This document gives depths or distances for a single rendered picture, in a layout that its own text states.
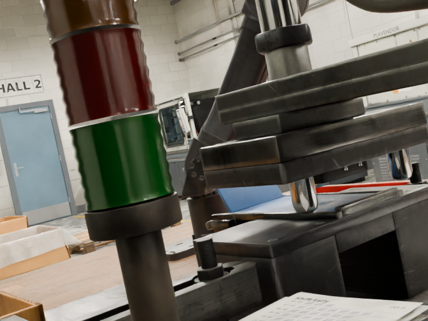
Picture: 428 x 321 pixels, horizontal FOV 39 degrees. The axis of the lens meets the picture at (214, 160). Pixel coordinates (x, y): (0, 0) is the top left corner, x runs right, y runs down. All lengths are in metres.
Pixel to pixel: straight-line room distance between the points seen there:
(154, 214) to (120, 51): 0.07
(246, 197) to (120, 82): 0.39
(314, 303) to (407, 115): 0.21
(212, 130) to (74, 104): 0.65
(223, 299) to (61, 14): 0.23
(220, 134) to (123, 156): 0.65
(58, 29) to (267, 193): 0.41
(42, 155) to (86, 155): 11.45
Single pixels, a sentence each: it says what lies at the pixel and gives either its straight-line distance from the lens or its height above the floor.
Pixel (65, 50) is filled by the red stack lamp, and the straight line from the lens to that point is 0.25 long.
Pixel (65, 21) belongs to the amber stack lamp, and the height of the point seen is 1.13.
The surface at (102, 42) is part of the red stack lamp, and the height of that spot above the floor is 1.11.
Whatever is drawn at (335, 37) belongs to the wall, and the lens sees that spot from 9.61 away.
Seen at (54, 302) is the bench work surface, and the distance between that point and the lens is 0.81.
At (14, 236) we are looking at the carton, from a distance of 4.52.
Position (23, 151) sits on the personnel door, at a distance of 11.61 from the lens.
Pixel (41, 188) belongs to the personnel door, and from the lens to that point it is 11.66.
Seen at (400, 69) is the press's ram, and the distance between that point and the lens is 0.41.
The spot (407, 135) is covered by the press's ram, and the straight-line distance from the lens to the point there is 0.55.
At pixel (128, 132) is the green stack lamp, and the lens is 0.24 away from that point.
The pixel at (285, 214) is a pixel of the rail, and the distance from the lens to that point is 0.53.
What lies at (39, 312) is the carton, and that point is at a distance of 0.49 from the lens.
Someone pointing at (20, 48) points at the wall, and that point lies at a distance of 11.92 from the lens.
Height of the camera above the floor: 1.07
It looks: 3 degrees down
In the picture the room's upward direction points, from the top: 12 degrees counter-clockwise
